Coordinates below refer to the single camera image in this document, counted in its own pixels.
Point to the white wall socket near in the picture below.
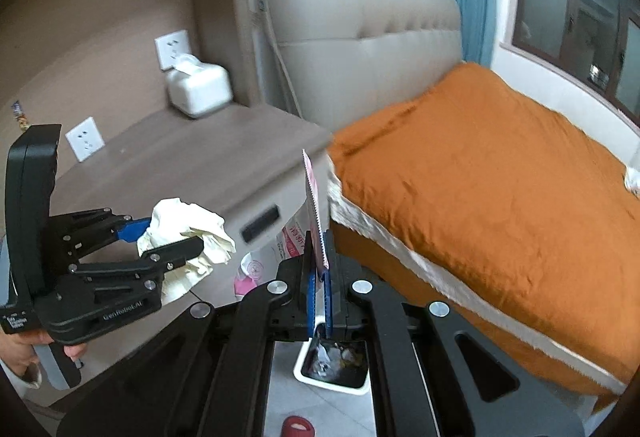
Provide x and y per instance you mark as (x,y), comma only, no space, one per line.
(85,139)

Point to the red slipper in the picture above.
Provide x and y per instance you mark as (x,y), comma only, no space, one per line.
(296,426)

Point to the beige bedside cabinet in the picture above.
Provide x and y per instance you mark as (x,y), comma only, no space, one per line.
(245,164)

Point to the cartoon stickers on wall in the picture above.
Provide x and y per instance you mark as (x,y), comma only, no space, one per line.
(20,116)

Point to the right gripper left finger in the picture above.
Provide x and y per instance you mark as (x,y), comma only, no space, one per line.
(309,284)

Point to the white wall socket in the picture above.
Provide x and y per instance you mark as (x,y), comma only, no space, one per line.
(170,46)
(85,139)

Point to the white cloth on bed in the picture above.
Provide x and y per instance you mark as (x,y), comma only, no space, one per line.
(632,180)

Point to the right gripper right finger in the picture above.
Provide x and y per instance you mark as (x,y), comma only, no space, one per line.
(327,285)

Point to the left hand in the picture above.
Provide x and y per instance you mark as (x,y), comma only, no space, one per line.
(19,359)

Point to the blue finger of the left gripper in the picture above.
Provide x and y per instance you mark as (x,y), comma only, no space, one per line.
(132,230)
(174,255)

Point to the pink white wrapper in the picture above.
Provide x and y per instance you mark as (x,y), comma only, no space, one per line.
(313,212)

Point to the white wall socket far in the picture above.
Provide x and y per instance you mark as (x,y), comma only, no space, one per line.
(170,46)

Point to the beige padded headboard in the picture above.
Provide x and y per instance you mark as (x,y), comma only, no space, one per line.
(342,60)

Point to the dark framed window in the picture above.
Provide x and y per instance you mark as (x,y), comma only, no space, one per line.
(594,41)

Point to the orange bed cover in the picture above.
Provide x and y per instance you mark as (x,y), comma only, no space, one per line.
(475,194)

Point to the white tissue box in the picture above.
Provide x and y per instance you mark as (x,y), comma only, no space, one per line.
(196,88)

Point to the white trash bin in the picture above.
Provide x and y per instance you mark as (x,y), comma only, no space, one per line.
(341,367)

